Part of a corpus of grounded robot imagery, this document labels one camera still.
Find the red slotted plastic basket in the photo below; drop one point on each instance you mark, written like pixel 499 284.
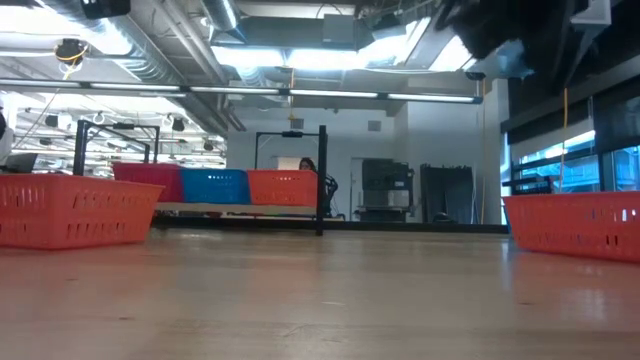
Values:
pixel 147 182

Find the orange slotted plastic basket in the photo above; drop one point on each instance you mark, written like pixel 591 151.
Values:
pixel 75 215
pixel 282 189
pixel 575 225

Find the long ceiling light bar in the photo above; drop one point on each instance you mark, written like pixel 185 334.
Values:
pixel 240 90

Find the grey ceiling box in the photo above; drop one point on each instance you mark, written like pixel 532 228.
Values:
pixel 340 27

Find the black perforated desk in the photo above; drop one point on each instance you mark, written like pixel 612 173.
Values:
pixel 530 184

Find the person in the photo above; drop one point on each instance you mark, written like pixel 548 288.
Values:
pixel 5 145
pixel 307 164

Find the grey laptop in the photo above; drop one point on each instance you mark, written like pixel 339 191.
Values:
pixel 22 162

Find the black curtain panel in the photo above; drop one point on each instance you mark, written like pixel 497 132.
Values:
pixel 445 195

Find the black equipment cabinet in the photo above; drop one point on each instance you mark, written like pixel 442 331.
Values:
pixel 385 175

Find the black dome object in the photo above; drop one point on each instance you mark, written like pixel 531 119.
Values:
pixel 442 218

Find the blue slotted plastic basket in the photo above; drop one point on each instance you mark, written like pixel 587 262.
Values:
pixel 215 187

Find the black office chair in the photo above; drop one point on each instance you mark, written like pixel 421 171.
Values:
pixel 331 190

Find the spiral silver air duct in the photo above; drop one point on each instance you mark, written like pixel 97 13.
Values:
pixel 150 50
pixel 222 12

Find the ceiling security camera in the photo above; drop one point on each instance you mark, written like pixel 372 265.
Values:
pixel 475 76

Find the large silver ventilation duct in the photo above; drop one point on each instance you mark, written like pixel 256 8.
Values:
pixel 600 12

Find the grey wall vent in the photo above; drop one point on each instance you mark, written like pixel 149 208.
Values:
pixel 374 125
pixel 297 123

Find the black background station frame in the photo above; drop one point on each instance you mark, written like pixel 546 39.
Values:
pixel 292 134

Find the black aluminium table frame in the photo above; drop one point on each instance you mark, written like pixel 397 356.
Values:
pixel 400 226

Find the black frame wooden shelf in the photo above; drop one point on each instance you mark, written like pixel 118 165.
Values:
pixel 321 175

